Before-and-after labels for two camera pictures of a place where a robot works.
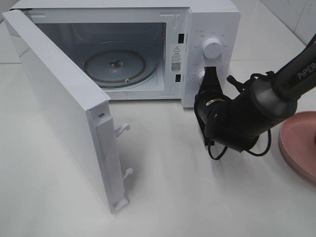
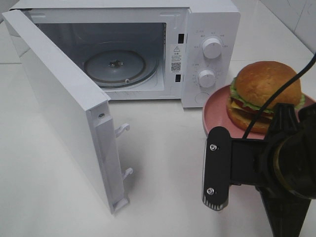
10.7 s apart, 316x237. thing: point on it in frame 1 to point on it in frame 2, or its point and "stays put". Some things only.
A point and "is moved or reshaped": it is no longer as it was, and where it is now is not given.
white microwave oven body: x=144 y=50 stays put
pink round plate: x=297 y=138 is moved or reshaped
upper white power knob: x=212 y=48 stays put
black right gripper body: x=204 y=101 to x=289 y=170
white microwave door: x=86 y=113 stays put
